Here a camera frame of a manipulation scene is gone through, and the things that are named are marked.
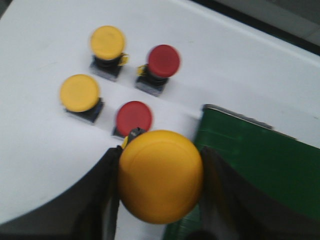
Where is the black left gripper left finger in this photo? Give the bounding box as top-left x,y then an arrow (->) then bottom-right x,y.
0,146 -> 123,240

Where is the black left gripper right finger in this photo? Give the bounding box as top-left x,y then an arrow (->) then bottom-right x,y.
199,147 -> 320,240

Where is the yellow push button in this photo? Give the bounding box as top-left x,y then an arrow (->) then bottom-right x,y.
59,74 -> 105,124
90,25 -> 129,82
118,130 -> 204,225

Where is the green conveyor belt unit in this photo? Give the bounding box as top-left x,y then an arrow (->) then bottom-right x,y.
163,104 -> 320,240

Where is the red push button middle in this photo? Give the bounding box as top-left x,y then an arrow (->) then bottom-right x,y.
112,100 -> 153,138

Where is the red push button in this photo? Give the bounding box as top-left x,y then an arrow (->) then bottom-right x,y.
135,44 -> 181,97
112,100 -> 153,138

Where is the red push button far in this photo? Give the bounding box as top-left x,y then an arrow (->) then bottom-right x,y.
135,44 -> 181,97

